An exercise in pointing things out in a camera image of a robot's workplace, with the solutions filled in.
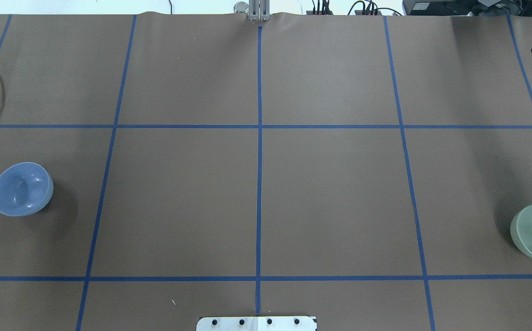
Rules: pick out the black monitor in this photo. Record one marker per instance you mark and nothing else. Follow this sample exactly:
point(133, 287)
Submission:
point(486, 8)

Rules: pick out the white camera stand base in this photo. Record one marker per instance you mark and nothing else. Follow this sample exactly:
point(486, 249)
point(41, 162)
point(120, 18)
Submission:
point(258, 323)

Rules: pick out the aluminium frame post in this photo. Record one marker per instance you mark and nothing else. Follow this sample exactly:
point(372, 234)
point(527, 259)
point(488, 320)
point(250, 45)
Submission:
point(259, 10)

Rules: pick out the blue bowl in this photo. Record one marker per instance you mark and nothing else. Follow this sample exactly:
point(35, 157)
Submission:
point(25, 189)

